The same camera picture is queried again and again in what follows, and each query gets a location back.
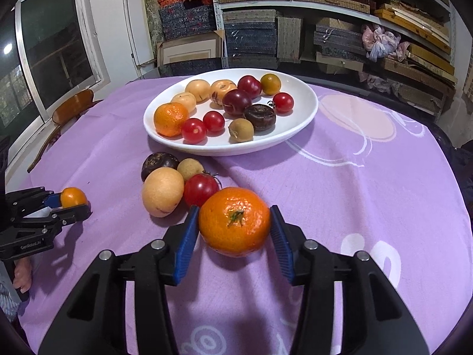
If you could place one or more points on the person's left hand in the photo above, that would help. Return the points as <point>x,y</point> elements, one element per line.
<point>24,275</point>

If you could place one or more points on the metal shelving rack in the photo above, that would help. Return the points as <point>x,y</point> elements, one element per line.
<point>220,18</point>

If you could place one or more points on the purple printed tablecloth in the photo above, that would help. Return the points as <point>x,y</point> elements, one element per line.
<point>351,199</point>

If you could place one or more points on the dark brown water chestnut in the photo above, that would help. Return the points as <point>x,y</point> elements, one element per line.
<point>259,117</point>

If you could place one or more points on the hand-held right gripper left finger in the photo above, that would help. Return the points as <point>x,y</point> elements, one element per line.
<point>186,247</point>

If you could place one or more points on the white oval plate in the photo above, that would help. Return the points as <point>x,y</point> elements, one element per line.
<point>295,118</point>

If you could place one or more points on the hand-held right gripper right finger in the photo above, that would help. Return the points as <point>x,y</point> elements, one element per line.
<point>282,247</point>

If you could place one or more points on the stack of grey boxes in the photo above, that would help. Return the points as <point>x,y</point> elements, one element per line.
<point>336,40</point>

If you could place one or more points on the dark flat box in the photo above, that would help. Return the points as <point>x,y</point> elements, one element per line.
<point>196,67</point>

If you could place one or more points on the wooden chair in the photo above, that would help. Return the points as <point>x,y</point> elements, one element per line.
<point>74,105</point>

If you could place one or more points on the orange red patterned box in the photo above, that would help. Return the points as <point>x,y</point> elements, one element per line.
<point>184,0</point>

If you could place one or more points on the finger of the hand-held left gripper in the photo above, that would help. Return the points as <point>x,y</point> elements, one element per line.
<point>74,214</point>
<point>51,199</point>

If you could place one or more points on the large tan loquat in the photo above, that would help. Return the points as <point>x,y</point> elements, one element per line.
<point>162,192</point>

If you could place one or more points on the cardboard box with frame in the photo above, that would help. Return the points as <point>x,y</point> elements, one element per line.
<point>188,50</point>

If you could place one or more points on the orange mandarin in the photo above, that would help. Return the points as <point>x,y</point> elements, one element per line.
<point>170,119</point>
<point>234,225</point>

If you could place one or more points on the dark purple plum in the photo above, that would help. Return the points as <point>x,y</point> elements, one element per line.
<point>236,102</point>
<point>250,85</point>

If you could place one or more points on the pink crumpled bag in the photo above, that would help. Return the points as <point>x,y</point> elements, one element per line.
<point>380,42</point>

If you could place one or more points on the upright woven box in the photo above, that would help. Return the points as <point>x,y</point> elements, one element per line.
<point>290,40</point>

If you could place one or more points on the mottled stone slab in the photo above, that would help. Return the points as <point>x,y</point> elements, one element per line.
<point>151,14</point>

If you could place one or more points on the dark purple round fruit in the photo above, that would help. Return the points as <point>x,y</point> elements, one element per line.
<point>159,162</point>

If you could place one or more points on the dark bulky object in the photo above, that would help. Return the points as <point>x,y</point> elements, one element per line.
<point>458,162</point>

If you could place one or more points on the white framed window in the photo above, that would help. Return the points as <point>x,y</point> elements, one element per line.
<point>55,44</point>

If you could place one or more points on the yellow cherry tomato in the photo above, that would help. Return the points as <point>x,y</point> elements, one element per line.
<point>271,83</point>
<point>73,196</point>

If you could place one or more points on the small brown longan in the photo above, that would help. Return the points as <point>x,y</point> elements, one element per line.
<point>241,130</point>
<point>189,169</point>

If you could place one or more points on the white leaning panel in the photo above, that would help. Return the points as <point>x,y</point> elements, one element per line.
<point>138,33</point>

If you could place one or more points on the stack of navy boxes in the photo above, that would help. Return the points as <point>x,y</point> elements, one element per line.
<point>251,40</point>

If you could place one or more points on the stack of yellow wooden boxes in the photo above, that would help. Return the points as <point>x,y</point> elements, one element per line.
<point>425,66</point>

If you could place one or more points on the stack of blue patterned boxes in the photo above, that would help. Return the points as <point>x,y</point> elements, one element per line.
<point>184,22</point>

